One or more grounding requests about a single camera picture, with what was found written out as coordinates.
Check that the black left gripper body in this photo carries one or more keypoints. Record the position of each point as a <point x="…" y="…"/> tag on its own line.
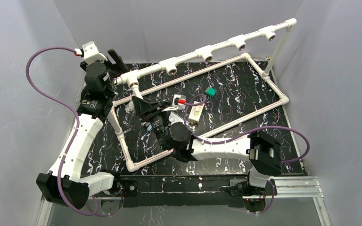
<point x="87" y="66"/>

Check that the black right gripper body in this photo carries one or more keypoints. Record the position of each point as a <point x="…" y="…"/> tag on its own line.
<point x="158" y="120"/>

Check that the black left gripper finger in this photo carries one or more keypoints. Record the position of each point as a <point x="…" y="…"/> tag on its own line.
<point x="115" y="57"/>
<point x="123" y="67"/>

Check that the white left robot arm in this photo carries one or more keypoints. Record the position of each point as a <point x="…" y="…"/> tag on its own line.
<point x="63" y="183"/>

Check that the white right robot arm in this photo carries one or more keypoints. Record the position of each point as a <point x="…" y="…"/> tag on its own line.
<point x="257" y="147"/>

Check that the light blue white stapler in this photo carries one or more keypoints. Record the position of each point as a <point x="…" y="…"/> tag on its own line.
<point x="148" y="127"/>

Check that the beige cardboard small box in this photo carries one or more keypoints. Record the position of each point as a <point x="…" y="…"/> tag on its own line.
<point x="195" y="113"/>

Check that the green small box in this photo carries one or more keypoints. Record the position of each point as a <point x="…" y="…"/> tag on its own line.
<point x="211" y="92"/>

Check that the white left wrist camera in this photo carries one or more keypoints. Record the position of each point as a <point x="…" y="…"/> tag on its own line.
<point x="91" y="53"/>

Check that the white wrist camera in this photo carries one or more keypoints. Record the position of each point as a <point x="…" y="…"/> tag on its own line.
<point x="178" y="103"/>
<point x="91" y="53"/>

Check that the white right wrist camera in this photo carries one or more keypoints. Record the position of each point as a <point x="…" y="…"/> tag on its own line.
<point x="178" y="103"/>

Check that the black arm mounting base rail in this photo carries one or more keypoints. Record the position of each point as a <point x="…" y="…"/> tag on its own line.
<point x="230" y="191"/>

